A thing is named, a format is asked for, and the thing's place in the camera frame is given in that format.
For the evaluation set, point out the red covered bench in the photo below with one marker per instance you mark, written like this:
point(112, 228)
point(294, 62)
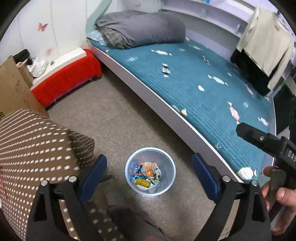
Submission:
point(67, 79)

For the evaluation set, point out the person's right hand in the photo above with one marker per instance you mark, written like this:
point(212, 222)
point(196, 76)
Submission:
point(279, 199)

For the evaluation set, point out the teal quilted bed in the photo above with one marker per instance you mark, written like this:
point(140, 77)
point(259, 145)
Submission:
point(194, 88)

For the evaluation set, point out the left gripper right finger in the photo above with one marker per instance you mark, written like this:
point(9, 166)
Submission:
point(252, 220)

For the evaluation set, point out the clear plastic trash bin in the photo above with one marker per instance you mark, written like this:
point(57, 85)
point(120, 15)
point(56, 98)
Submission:
point(165, 164)

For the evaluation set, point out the black bag on bench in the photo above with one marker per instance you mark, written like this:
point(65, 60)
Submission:
point(21, 56)

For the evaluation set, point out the trash in bin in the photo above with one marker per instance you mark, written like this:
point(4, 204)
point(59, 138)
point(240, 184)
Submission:
point(146, 175)

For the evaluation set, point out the beige garment on rack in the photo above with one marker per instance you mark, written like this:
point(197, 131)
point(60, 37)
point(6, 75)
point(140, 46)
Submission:
point(264, 50)

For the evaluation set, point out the grey folded duvet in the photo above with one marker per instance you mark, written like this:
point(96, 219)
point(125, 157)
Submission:
point(129, 29)

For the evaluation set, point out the white plastic bag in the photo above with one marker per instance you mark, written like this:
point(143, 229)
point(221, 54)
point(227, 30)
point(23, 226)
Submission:
point(38, 67)

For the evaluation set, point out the large cardboard box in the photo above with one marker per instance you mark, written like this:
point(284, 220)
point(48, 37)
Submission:
point(14, 92)

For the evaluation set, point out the brown dotted tablecloth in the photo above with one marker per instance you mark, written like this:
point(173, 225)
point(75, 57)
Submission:
point(49, 174)

